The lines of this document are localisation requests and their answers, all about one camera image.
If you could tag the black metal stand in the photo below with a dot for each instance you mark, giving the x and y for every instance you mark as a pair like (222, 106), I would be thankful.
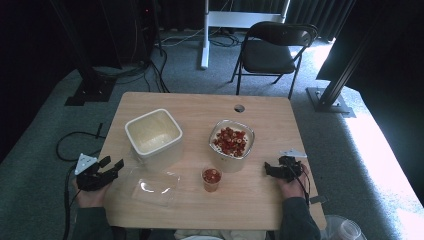
(90, 85)
(333, 95)

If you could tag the small portion of red slices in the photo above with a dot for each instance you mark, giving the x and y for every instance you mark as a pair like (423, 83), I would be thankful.
(211, 175)

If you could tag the person's left hand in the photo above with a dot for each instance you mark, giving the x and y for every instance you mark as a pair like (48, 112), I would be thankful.
(90, 198)

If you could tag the black computer tower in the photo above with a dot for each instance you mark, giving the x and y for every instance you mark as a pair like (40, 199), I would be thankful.
(133, 30)

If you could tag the person's right hand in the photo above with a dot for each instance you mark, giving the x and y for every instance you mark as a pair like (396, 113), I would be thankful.
(291, 190)

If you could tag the square glass bowl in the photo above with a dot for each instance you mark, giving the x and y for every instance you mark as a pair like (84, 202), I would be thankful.
(230, 164)

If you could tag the clear plastic jug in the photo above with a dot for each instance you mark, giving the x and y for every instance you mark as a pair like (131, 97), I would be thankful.
(343, 230)

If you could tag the clear plastic cup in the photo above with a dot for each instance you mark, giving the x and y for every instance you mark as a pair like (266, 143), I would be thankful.
(211, 187)

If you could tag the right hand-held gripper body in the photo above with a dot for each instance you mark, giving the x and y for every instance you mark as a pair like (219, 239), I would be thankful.
(290, 168)

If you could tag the gray tag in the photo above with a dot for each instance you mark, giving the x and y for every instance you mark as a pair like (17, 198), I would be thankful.
(318, 199)

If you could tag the dark curtain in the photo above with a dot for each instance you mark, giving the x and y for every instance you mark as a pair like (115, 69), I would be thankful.
(306, 10)

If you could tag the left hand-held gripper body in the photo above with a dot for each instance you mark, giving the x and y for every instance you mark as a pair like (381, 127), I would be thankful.
(91, 180)

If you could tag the clear plastic lid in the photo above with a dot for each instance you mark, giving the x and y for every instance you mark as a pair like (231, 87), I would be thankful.
(155, 190)

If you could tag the black folding chair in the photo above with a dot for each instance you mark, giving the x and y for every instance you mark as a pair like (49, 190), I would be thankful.
(266, 56)

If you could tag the pile of red fruit slices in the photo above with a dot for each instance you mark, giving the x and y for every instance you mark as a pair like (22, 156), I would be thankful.
(230, 141)

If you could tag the white square container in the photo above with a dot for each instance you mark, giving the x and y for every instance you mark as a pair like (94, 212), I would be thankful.
(153, 133)

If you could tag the white desk frame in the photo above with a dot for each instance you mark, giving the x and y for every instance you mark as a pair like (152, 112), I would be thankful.
(205, 40)

